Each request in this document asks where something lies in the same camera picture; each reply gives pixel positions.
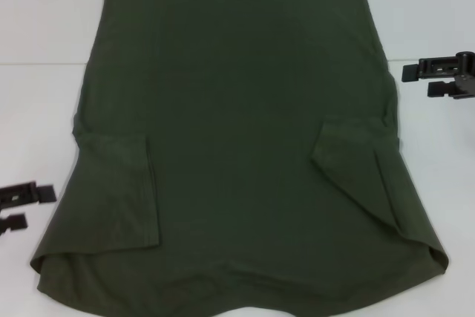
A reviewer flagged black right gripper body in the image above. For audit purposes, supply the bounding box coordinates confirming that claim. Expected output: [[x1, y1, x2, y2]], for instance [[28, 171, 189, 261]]
[[454, 50, 475, 101]]

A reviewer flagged dark green shirt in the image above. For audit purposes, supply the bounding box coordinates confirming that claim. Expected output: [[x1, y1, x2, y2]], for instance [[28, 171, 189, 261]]
[[30, 0, 448, 317]]

